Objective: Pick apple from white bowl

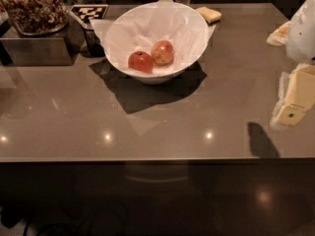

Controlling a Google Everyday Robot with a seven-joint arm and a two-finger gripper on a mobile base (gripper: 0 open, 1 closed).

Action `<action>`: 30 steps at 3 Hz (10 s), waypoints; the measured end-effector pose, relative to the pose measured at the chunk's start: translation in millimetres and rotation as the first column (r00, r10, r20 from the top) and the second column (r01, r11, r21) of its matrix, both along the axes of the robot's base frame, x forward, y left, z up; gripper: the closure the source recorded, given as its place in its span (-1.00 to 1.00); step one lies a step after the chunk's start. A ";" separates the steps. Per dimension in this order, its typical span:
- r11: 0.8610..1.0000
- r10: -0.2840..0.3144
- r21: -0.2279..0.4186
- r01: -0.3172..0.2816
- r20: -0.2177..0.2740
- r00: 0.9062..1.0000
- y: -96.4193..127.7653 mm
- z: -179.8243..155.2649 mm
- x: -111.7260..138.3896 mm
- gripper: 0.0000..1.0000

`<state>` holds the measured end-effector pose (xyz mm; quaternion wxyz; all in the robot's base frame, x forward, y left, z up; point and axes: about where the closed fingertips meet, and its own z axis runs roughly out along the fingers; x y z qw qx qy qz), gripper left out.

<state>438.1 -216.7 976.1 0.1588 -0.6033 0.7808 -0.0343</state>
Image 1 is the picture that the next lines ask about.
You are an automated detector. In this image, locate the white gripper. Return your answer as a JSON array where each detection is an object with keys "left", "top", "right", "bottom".
[{"left": 267, "top": 0, "right": 315, "bottom": 130}]

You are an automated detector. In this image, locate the yellow-red apple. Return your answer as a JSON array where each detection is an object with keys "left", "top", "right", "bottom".
[{"left": 151, "top": 40, "right": 174, "bottom": 66}]

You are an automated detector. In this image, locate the red apple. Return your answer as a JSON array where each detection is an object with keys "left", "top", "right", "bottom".
[{"left": 128, "top": 51, "right": 154, "bottom": 73}]

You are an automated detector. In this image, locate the white bowl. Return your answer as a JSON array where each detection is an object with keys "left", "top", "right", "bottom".
[{"left": 102, "top": 1, "right": 210, "bottom": 85}]

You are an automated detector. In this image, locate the glass bowl of snacks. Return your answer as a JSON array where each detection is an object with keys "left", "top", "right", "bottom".
[{"left": 0, "top": 0, "right": 68, "bottom": 36}]

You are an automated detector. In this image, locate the yellow sponge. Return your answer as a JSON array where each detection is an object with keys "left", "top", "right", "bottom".
[{"left": 196, "top": 7, "right": 221, "bottom": 24}]

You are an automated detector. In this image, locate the white paper liner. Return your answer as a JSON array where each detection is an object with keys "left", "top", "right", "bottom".
[{"left": 90, "top": 0, "right": 218, "bottom": 76}]

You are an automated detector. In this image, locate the black tag stand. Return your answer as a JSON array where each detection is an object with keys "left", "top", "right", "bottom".
[{"left": 68, "top": 11, "right": 104, "bottom": 57}]

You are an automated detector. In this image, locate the black white marker tag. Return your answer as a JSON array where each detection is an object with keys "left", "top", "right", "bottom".
[{"left": 71, "top": 4, "right": 108, "bottom": 23}]

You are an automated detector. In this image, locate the dark metal box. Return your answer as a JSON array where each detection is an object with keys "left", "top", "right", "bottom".
[{"left": 0, "top": 20, "right": 85, "bottom": 66}]

